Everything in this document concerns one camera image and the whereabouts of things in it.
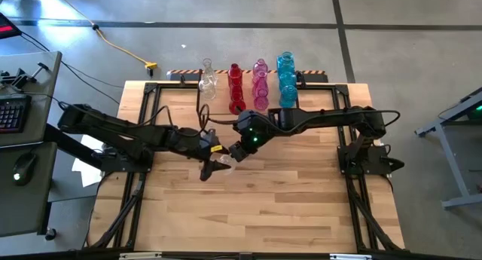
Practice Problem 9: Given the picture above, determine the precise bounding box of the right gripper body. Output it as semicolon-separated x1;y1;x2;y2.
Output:
235;109;276;151

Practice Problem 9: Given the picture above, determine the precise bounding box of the grey metal table base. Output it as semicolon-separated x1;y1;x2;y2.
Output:
413;86;482;210

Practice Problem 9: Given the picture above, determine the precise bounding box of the silver metal bracket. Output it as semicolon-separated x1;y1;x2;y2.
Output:
119;252;163;260
329;253;374;260

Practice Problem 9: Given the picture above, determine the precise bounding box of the pink teardrop glass vase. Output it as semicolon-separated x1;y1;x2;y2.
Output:
252;71;270;99

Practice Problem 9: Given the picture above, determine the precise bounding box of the blue tall textured vase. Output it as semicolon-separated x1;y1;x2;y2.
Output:
276;51;297;75

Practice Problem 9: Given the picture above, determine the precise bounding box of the red round glass vase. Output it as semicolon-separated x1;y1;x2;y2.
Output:
228;93;247;116

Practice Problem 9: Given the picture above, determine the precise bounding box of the red tall ribbed vase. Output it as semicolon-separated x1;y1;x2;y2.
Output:
227;63;244;86

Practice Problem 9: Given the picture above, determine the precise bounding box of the pink round ribbed vase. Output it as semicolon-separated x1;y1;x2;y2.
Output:
252;58;270;78

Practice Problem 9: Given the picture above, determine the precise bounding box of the clear conical glass vase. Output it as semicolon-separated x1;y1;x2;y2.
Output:
200;57;218;84

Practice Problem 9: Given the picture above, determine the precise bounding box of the black keyboard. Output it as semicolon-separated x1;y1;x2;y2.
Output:
0;94;33;135

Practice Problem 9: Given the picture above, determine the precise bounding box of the white paper sheet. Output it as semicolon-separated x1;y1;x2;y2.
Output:
71;141;105;188

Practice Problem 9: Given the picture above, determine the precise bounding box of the black device red display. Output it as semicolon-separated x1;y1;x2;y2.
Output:
0;13;23;40

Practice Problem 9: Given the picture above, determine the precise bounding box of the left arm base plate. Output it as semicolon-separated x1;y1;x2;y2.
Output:
98;142;156;174

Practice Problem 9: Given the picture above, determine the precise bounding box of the grey desk panel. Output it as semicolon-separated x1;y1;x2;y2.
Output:
0;141;58;238
0;50;63;148

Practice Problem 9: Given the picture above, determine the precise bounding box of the black desk clamp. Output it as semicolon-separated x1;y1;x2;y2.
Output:
0;62;50;90

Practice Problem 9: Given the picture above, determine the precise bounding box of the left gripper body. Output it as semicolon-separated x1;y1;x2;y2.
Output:
176;128;227;162

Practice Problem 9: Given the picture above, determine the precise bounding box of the black computer mouse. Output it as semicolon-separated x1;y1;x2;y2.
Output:
11;151;38;187

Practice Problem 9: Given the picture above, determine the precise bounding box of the clear ribbed jar vase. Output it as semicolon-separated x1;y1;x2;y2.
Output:
198;77;218;101

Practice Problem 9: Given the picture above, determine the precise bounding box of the blue round glass vase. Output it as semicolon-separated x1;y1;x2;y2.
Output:
279;71;298;91

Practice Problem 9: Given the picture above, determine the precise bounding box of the blue diamond-pattern square vase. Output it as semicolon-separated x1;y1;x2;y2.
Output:
279;84;300;109

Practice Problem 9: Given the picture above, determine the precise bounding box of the yellow extension cable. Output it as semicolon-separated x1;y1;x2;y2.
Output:
93;26;159;76

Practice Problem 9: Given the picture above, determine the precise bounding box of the clear embossed glass vase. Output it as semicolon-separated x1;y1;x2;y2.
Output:
219;154;237;175

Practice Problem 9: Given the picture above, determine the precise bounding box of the red square glass vase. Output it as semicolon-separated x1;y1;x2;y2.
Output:
228;81;245;99

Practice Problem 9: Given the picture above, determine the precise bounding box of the pink small glass vase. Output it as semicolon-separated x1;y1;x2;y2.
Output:
253;95;270;112

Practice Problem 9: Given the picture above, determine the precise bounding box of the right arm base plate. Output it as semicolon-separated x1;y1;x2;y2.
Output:
337;145;406;176

